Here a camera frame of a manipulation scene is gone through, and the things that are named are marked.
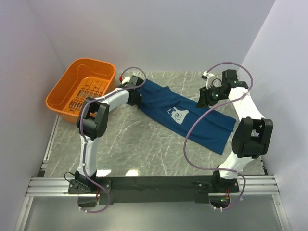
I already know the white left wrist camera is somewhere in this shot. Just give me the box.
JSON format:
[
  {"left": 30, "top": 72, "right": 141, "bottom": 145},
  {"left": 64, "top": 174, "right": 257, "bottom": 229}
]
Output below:
[{"left": 119, "top": 76, "right": 131, "bottom": 85}]

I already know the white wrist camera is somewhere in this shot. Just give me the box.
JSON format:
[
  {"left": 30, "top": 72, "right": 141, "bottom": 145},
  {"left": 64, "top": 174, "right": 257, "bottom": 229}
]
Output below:
[
  {"left": 201, "top": 71, "right": 216, "bottom": 89},
  {"left": 119, "top": 76, "right": 131, "bottom": 85}
]

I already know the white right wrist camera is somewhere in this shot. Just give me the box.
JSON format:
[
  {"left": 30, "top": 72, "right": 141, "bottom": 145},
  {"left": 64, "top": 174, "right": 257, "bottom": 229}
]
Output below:
[{"left": 201, "top": 71, "right": 216, "bottom": 89}]

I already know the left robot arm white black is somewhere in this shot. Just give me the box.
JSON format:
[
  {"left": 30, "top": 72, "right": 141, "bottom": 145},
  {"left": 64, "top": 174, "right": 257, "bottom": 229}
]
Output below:
[{"left": 75, "top": 75, "right": 145, "bottom": 193}]

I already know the orange plastic laundry basket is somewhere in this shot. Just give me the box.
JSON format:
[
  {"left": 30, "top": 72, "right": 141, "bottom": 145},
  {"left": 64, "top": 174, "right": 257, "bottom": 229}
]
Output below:
[{"left": 45, "top": 58, "right": 116, "bottom": 123}]

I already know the blue Mickey Mouse t-shirt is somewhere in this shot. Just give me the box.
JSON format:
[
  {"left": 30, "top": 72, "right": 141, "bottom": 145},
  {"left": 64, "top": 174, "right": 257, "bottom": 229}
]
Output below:
[{"left": 137, "top": 80, "right": 236, "bottom": 155}]

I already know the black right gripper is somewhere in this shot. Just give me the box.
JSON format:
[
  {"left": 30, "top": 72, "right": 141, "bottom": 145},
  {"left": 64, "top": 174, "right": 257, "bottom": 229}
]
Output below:
[{"left": 195, "top": 84, "right": 227, "bottom": 109}]

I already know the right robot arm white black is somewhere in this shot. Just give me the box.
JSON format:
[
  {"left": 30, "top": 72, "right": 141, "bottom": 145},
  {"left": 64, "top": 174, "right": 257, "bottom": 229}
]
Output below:
[{"left": 197, "top": 69, "right": 274, "bottom": 192}]

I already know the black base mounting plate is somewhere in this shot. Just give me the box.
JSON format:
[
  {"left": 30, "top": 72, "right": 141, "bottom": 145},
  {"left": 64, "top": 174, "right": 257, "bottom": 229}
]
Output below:
[{"left": 68, "top": 176, "right": 239, "bottom": 207}]

